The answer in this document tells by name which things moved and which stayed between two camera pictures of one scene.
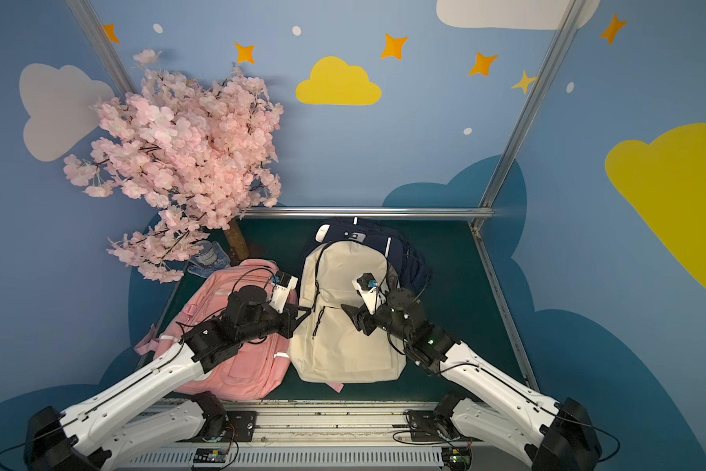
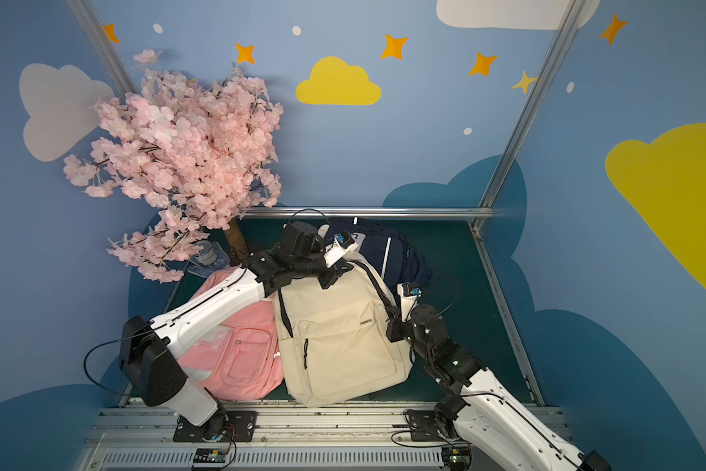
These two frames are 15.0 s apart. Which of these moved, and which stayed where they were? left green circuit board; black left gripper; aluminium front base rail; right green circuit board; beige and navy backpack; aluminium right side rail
Moved: beige and navy backpack; black left gripper
Stayed: aluminium front base rail; aluminium right side rail; right green circuit board; left green circuit board
